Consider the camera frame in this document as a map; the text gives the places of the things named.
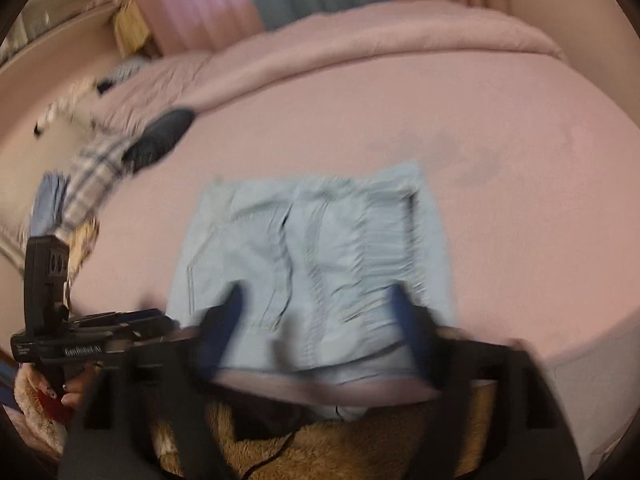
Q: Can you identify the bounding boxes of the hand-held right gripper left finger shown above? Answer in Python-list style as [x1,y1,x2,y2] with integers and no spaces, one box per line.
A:
[57,285,246,480]

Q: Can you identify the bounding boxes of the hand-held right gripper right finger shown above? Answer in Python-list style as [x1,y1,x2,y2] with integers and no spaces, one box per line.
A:
[387,282,586,480]

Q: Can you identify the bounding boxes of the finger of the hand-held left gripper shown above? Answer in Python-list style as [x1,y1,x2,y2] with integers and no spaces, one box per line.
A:
[75,308,182,348]

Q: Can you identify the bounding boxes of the light blue denim pants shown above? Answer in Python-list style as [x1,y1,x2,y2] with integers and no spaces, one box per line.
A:
[167,160,456,421]

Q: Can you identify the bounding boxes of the person's left hand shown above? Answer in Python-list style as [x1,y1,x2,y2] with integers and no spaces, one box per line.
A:
[30,364,100,411]

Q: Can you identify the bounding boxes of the yellow patterned cloth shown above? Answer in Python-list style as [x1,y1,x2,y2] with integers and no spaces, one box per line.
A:
[70,222,102,281]

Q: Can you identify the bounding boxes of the blue folded cloth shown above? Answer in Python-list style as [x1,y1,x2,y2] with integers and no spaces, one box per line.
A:
[30,172,71,236]

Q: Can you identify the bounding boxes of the plaid cloth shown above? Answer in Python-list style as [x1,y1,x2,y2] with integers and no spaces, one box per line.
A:
[55,132,136,241]

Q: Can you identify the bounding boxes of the pink bed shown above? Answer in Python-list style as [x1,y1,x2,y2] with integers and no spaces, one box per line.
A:
[0,2,640,411]

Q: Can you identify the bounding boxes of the brown fluffy rug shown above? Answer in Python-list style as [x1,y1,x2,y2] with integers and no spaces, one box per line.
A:
[150,385,501,480]

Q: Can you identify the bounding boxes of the white and black small item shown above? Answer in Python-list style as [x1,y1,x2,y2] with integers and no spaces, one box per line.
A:
[34,79,101,137]

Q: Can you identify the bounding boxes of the black folded cloth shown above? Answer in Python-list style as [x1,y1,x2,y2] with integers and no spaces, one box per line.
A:
[122,107,196,173]

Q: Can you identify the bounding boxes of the yellow box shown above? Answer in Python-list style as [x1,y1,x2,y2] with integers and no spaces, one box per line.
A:
[112,0,152,57]

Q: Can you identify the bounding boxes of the pink blanket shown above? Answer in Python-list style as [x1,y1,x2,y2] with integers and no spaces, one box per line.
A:
[95,2,566,126]

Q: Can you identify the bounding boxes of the black cable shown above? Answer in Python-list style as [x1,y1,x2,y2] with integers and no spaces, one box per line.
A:
[240,430,296,480]

